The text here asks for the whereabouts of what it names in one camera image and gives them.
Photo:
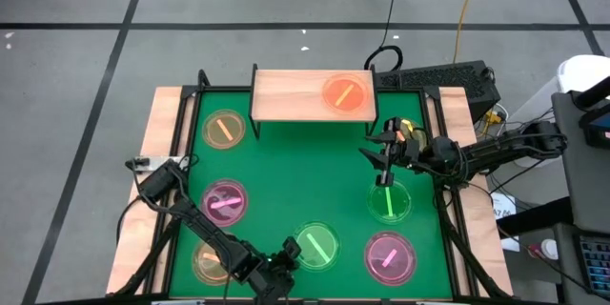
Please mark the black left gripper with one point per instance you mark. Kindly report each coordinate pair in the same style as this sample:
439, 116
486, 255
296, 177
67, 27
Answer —
291, 249

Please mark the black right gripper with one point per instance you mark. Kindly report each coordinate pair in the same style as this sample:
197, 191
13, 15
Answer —
385, 179

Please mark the green translucent plastic plate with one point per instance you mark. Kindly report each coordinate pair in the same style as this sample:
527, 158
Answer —
400, 209
305, 257

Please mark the pink translucent plastic plate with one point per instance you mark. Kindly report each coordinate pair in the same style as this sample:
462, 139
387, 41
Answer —
376, 267
214, 209

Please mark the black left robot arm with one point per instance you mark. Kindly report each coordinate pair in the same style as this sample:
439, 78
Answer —
209, 231

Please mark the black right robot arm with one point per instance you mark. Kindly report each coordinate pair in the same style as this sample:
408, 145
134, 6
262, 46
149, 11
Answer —
495, 148

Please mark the green table mat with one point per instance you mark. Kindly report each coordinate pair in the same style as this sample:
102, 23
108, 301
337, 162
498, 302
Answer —
310, 186

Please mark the yellow power plug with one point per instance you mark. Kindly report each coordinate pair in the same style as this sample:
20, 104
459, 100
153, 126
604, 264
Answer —
493, 116

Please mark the white paper sheet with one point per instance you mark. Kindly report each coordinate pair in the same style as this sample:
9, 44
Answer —
502, 205

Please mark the grey equipment cart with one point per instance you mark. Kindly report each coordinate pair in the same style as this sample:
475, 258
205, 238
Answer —
581, 186

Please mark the white round bin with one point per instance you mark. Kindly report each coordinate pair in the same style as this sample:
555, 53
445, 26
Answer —
581, 71

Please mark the black screen device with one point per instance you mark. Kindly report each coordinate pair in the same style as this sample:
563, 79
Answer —
595, 126

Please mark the black keyboard with coloured keys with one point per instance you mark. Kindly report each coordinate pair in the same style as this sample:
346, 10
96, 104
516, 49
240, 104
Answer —
595, 262

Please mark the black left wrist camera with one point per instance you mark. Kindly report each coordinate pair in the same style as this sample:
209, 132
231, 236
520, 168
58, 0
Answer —
267, 270

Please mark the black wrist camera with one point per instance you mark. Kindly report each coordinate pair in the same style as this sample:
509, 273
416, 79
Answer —
401, 150
267, 270

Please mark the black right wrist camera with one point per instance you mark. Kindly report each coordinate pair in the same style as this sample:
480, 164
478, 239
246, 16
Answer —
401, 150

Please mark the wooden shelf with black frame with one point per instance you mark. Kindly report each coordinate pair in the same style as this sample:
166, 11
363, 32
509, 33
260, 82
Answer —
286, 95

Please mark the black aluminium table frame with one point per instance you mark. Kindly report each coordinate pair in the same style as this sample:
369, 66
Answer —
189, 91

